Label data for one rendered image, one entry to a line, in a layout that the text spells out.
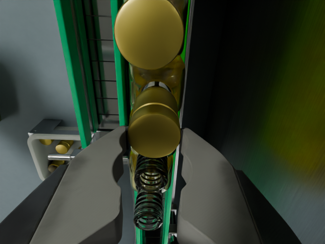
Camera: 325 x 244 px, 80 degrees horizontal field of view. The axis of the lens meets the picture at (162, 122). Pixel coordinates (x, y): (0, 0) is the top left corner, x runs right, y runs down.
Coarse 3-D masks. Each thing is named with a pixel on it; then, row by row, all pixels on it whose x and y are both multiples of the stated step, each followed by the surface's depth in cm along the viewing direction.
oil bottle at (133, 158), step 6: (132, 156) 24; (132, 162) 24; (168, 162) 24; (132, 168) 24; (168, 168) 24; (132, 174) 24; (168, 174) 24; (132, 180) 24; (168, 180) 24; (132, 186) 25; (168, 186) 25; (162, 192) 25
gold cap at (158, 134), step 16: (144, 96) 14; (160, 96) 14; (144, 112) 12; (160, 112) 11; (176, 112) 13; (128, 128) 12; (144, 128) 12; (160, 128) 12; (176, 128) 12; (144, 144) 12; (160, 144) 12; (176, 144) 12
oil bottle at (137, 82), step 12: (180, 60) 19; (132, 72) 18; (144, 72) 18; (156, 72) 18; (168, 72) 18; (180, 72) 18; (132, 84) 18; (144, 84) 18; (168, 84) 18; (180, 84) 18; (132, 96) 19; (180, 96) 19; (132, 108) 21; (180, 108) 21
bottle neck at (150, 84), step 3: (153, 81) 17; (156, 81) 17; (147, 84) 17; (150, 84) 17; (153, 84) 17; (156, 84) 17; (159, 84) 17; (162, 84) 17; (165, 84) 17; (144, 87) 17; (147, 87) 17; (150, 87) 16; (153, 87) 16; (159, 87) 16; (162, 87) 17; (165, 87) 17; (168, 87) 18; (141, 90) 18; (168, 90) 17
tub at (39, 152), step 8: (32, 136) 50; (40, 136) 50; (48, 136) 50; (56, 136) 50; (64, 136) 50; (72, 136) 51; (32, 144) 52; (40, 144) 55; (56, 144) 60; (80, 144) 60; (32, 152) 53; (40, 152) 55; (48, 152) 59; (56, 152) 62; (40, 160) 55; (48, 160) 59; (40, 168) 56; (40, 176) 57
